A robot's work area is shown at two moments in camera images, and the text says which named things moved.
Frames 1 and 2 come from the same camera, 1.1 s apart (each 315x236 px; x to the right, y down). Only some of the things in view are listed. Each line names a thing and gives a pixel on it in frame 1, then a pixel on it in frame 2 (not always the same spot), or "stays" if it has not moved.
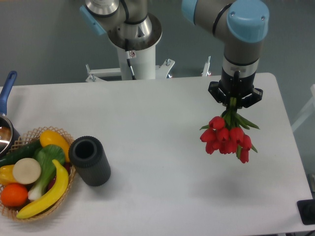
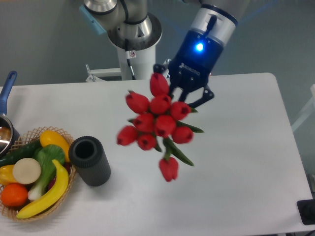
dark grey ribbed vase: [86, 155] stays
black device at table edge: [306, 210] stays
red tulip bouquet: [226, 133] → [158, 123]
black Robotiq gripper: [236, 87] → [197, 54]
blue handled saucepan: [8, 138] stays
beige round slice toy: [26, 170] stays
